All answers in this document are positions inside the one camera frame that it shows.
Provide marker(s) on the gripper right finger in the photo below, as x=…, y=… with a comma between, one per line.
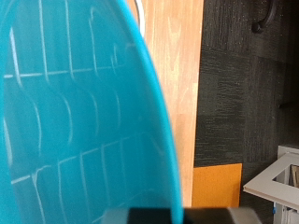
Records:
x=215, y=217

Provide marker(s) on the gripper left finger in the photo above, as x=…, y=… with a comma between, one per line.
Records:
x=146, y=217

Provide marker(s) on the blue plate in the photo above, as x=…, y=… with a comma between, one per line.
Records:
x=78, y=109

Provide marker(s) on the orange flat board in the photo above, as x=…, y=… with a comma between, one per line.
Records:
x=216, y=185

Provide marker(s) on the light grey framed furniture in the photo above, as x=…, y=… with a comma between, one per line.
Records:
x=264, y=186

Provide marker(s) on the black curved floor object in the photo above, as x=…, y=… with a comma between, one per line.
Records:
x=267, y=18

